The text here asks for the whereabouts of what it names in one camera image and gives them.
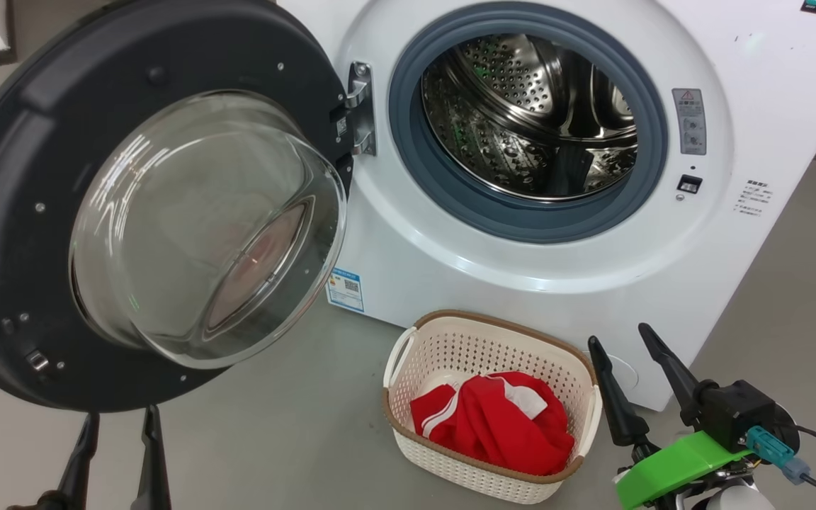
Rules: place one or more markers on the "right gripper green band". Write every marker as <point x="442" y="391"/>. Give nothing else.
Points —
<point x="670" y="467"/>

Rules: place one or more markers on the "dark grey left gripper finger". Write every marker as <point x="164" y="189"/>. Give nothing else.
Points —
<point x="82" y="467"/>
<point x="151" y="467"/>

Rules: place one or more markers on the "red and white garment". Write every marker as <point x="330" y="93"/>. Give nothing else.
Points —
<point x="493" y="425"/>

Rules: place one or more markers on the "black round glass washer door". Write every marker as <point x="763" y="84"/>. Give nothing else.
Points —
<point x="25" y="177"/>

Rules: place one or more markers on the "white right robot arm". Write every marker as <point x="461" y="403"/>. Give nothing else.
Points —
<point x="734" y="499"/>

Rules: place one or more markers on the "cream perforated basket brown rim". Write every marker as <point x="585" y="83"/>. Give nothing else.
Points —
<point x="493" y="347"/>

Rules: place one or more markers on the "white front-load washing machine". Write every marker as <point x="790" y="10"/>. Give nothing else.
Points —
<point x="521" y="276"/>

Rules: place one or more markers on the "black door latch socket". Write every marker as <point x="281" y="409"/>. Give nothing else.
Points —
<point x="689" y="184"/>

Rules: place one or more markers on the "stainless steel washing machine drum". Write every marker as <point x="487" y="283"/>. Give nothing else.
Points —
<point x="521" y="113"/>

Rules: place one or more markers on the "metal door hinge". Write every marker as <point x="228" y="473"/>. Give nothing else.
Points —
<point x="362" y="106"/>

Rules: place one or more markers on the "round white filter cover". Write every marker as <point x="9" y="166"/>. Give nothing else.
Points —
<point x="627" y="372"/>

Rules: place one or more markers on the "blue energy label sticker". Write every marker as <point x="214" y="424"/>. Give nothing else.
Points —
<point x="346" y="289"/>

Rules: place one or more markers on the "grey warning sticker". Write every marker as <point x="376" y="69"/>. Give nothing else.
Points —
<point x="689" y="120"/>

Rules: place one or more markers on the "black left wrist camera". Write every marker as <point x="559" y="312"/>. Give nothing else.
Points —
<point x="43" y="501"/>

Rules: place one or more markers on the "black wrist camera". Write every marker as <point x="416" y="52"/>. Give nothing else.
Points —
<point x="43" y="501"/>
<point x="741" y="414"/>

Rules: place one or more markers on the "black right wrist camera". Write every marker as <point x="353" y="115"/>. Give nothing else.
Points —
<point x="741" y="414"/>

